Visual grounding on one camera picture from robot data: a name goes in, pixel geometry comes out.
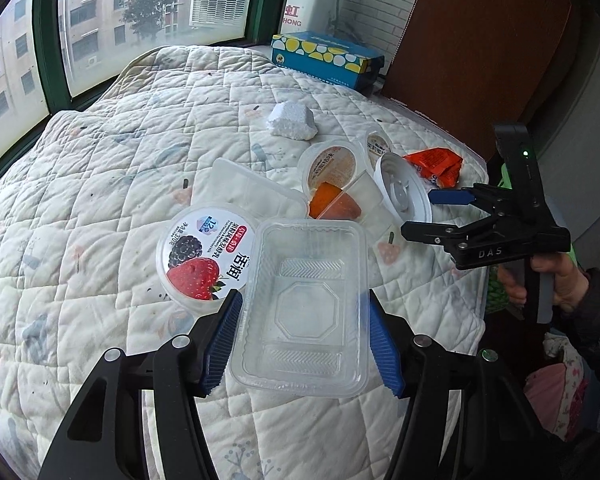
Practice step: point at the person's right forearm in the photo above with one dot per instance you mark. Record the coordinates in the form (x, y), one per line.
(595, 340)

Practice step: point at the white quilted blanket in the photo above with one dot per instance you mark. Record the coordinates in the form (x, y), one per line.
(105, 170)

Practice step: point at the brown wooden board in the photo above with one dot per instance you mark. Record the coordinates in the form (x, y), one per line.
(480, 50)

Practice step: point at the white foam chunk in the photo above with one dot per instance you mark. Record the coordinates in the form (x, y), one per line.
(291, 120)

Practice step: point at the person's right hand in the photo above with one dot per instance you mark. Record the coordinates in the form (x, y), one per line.
(566, 272)

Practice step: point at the orange snack wrapper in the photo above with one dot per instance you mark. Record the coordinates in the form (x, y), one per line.
(435, 165)

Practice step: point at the white round plastic lid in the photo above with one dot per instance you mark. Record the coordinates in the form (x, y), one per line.
(400, 185)

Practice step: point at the berry print yogurt cup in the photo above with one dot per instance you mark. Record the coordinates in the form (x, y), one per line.
(200, 255)

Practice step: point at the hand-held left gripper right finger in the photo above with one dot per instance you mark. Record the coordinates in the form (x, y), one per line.
(382, 350)

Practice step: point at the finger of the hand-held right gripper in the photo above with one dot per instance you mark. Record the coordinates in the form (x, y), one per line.
(445, 196)
(425, 231)

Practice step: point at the small clear jelly cup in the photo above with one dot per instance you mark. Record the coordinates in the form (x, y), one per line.
(378, 144)

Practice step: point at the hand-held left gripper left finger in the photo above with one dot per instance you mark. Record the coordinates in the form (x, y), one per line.
(225, 345)

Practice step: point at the blue spotted tissue box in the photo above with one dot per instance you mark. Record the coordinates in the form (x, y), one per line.
(325, 57)

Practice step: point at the large clear jelly cup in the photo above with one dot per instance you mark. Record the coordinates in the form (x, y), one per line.
(330, 162)

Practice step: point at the green plastic basket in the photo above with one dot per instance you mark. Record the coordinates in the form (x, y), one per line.
(495, 295)

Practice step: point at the orange peel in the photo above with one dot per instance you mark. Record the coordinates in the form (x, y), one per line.
(332, 202)

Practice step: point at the green window frame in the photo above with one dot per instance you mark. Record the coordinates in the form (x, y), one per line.
(47, 35)

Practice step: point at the pink floral cloth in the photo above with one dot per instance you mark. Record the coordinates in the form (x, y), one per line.
(555, 385)

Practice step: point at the clear plastic tray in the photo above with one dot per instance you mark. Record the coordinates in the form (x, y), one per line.
(300, 310)

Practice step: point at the clear flat plastic lid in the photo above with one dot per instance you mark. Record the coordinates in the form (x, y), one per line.
(245, 192)

